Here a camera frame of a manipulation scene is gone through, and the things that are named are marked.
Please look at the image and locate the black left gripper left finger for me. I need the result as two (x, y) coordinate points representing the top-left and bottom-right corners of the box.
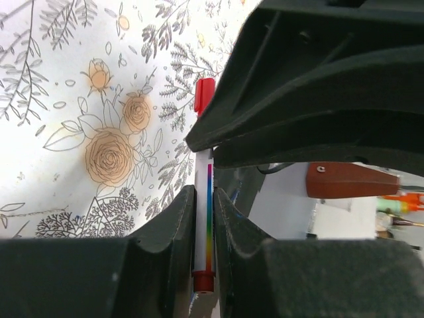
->
(1, 185), (196, 317)

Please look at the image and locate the red white marker pen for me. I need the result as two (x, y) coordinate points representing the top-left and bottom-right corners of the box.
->
(191, 78), (218, 294)

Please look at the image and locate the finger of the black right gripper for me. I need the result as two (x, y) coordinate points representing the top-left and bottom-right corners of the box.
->
(214, 110), (423, 176)
(186, 1), (423, 152)

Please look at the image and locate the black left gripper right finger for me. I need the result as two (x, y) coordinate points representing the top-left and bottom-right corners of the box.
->
(214, 189), (423, 317)

